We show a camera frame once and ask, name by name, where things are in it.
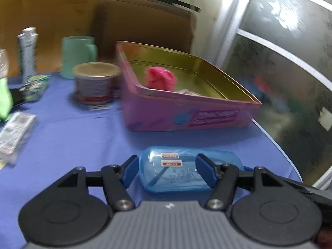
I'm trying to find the green white tissue packet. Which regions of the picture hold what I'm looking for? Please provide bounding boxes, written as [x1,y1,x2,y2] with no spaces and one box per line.
[19,74,50,102]

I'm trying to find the white paper packet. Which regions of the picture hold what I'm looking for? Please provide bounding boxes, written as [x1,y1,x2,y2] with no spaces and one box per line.
[177,89,203,96]

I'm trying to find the grey white drink carton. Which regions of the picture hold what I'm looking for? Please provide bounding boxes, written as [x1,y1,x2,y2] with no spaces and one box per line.
[17,27,37,84]

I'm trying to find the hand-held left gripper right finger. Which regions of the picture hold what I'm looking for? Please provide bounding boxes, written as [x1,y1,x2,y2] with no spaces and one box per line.
[195,154,285,210]

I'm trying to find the crumpled clear plastic bottle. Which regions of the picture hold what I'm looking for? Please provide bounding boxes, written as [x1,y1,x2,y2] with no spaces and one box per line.
[0,48,10,80]

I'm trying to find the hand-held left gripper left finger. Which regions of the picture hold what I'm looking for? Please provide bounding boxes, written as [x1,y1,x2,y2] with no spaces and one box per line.
[56,155,140,212]

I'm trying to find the white wipes packet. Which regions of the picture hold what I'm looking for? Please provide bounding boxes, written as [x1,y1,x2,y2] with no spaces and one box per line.
[0,111,37,165]

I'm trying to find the wooden board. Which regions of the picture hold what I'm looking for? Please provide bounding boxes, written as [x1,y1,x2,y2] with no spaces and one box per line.
[0,0,124,79]

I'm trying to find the blue tablecloth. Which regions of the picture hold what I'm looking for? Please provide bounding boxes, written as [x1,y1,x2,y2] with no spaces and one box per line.
[0,71,303,249]

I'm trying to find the brown chair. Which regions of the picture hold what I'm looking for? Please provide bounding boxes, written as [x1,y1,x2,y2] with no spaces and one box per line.
[92,0,198,66]

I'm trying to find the frosted glass sliding door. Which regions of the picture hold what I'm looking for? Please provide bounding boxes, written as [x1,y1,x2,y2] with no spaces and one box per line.
[207,0,332,190]

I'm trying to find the mint green cup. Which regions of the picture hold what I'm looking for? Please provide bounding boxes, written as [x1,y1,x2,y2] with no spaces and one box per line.
[61,36,98,80]

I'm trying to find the pink cloth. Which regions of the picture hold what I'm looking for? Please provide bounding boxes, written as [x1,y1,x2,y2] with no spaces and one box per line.
[144,66,177,92]

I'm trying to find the pink biscuit tin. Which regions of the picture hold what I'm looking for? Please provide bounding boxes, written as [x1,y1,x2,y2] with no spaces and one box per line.
[115,41,262,132]

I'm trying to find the translucent blue plastic case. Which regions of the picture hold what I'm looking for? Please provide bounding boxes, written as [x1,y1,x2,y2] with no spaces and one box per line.
[140,146,245,193]

